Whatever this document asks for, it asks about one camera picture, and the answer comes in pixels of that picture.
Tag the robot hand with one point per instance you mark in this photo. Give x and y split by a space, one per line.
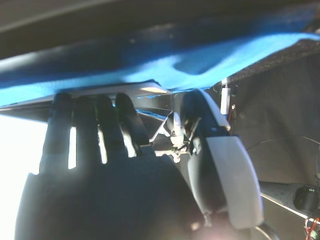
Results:
112 195

